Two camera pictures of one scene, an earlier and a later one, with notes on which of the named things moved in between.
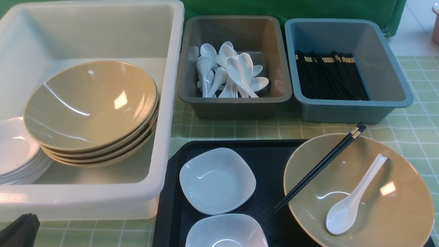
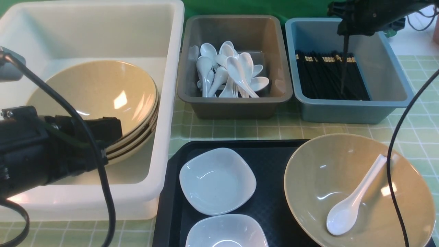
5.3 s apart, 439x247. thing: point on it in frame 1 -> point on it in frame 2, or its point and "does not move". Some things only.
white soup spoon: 341,215 does not move
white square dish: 227,230 does not move
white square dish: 214,181 does not move
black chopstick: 316,167 -> 346,40
